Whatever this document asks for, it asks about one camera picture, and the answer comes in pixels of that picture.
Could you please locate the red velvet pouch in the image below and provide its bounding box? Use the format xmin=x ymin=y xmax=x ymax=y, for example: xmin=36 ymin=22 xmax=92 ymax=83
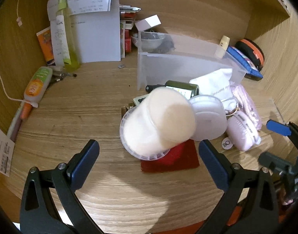
xmin=141 ymin=139 xmax=200 ymax=173

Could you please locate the orange green tube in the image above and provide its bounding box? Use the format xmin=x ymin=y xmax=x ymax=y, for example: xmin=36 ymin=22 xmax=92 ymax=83
xmin=24 ymin=66 xmax=53 ymax=103

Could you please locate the small white pink box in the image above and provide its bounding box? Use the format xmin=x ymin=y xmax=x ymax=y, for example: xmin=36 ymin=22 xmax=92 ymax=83
xmin=135 ymin=15 xmax=161 ymax=31

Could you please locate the dark green dropper bottle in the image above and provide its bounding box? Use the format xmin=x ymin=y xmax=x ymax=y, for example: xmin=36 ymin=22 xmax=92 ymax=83
xmin=145 ymin=80 xmax=199 ymax=100

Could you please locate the white cord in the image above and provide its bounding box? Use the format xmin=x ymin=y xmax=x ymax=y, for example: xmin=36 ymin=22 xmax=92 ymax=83
xmin=0 ymin=41 xmax=39 ymax=108

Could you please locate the black orange zip case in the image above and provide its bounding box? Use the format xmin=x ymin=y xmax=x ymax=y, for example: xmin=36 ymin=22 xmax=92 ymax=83
xmin=235 ymin=38 xmax=265 ymax=71

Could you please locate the cotton pad cylinder container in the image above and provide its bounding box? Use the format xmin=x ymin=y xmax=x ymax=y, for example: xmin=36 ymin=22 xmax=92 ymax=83
xmin=119 ymin=87 xmax=196 ymax=161

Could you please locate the blue colourful pencil case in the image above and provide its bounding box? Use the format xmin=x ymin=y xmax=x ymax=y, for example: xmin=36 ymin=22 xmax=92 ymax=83
xmin=227 ymin=46 xmax=263 ymax=81

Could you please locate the white folded paper sheet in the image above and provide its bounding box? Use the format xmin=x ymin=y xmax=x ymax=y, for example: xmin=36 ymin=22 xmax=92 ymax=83
xmin=47 ymin=0 xmax=122 ymax=64

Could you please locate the yellow-green spray bottle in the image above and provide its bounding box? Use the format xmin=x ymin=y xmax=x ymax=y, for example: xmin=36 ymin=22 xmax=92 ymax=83
xmin=56 ymin=0 xmax=80 ymax=72

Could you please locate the cream lotion bottle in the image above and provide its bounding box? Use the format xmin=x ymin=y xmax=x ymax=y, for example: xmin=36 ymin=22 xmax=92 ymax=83
xmin=214 ymin=35 xmax=230 ymax=59

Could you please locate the orange booklet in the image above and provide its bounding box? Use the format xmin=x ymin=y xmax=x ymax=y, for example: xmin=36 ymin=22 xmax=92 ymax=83
xmin=36 ymin=27 xmax=55 ymax=66

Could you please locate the clear plastic storage bin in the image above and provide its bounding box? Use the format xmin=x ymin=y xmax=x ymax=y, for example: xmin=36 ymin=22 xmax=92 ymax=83
xmin=137 ymin=33 xmax=247 ymax=89

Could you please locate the white drawstring cloth bag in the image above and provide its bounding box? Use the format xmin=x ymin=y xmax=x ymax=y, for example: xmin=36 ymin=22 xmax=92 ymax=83
xmin=189 ymin=68 xmax=238 ymax=114

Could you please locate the receipt paper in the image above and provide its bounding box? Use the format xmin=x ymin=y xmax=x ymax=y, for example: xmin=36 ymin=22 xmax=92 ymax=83
xmin=0 ymin=129 xmax=15 ymax=177

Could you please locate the white ceramic bowl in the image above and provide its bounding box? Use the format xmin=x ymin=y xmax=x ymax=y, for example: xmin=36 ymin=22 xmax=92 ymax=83
xmin=132 ymin=31 xmax=166 ymax=51

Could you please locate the white round lidded jar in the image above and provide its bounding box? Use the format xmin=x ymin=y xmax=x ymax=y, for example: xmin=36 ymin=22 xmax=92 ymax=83
xmin=189 ymin=95 xmax=227 ymax=141

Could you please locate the stack of books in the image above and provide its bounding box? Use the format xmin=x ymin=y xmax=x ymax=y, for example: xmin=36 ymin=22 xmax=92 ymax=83
xmin=119 ymin=4 xmax=141 ymax=58

